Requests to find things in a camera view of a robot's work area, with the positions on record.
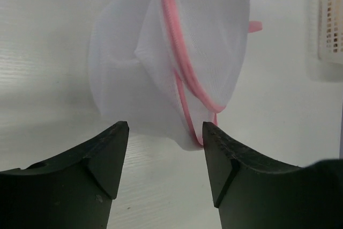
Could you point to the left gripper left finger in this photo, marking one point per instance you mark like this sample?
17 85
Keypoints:
90 170

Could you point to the white plastic basket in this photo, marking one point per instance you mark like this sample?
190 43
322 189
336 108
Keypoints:
330 44

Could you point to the white mesh laundry bag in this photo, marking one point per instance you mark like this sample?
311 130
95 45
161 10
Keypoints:
168 66

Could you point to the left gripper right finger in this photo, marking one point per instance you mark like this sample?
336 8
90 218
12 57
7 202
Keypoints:
225 156

